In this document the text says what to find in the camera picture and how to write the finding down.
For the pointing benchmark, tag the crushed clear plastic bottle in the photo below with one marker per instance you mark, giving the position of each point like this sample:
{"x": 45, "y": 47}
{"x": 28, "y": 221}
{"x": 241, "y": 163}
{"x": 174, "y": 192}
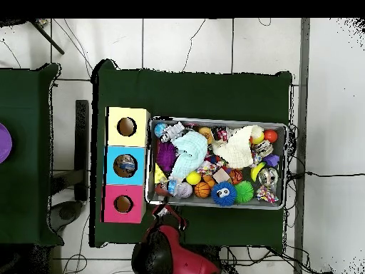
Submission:
{"x": 172, "y": 186}

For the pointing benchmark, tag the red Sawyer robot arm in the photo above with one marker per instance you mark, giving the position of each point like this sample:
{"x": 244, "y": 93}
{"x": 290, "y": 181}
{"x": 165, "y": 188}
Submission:
{"x": 182, "y": 257}

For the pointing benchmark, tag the wooden box three holes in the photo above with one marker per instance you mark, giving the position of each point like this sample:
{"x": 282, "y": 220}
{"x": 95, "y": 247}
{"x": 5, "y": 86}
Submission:
{"x": 139, "y": 137}

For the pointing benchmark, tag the small white baseball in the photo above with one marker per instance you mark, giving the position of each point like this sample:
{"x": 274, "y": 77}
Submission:
{"x": 186, "y": 190}

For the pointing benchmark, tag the small orange basketball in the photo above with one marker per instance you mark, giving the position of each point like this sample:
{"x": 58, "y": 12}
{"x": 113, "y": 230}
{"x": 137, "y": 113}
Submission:
{"x": 202, "y": 190}

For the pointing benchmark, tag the blue fuzzy googly-eye ball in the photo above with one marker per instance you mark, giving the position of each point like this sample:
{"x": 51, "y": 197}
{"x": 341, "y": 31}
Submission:
{"x": 224, "y": 194}

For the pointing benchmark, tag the purple spiky ball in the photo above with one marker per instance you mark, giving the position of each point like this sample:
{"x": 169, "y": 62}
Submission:
{"x": 166, "y": 155}

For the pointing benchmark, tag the green spiky rubber ball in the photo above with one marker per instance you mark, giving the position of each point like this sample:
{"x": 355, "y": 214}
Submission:
{"x": 244, "y": 191}

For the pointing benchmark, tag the mint green waffle cloth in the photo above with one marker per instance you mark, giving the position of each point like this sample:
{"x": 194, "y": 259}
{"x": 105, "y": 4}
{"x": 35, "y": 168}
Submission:
{"x": 191, "y": 154}

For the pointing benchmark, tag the silver toy robot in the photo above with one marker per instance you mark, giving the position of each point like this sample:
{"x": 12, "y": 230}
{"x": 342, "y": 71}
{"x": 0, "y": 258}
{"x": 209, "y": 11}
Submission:
{"x": 171, "y": 132}

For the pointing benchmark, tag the cream waffle cloth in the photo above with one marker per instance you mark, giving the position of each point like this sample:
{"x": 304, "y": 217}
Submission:
{"x": 236, "y": 148}

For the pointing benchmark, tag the blue globe ball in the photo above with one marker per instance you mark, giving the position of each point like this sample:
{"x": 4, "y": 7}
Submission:
{"x": 159, "y": 130}

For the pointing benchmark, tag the dark green table cloth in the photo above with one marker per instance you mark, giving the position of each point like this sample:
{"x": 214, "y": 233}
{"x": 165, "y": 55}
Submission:
{"x": 199, "y": 94}

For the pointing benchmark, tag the dark green side table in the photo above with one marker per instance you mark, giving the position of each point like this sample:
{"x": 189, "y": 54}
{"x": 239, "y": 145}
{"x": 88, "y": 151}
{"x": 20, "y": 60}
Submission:
{"x": 25, "y": 142}

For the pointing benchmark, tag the purple round object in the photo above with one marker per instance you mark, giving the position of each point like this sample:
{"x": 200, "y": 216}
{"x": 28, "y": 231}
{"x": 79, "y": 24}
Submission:
{"x": 4, "y": 142}

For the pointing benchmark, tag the black tripod leg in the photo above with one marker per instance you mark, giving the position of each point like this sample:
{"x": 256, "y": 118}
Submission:
{"x": 48, "y": 38}

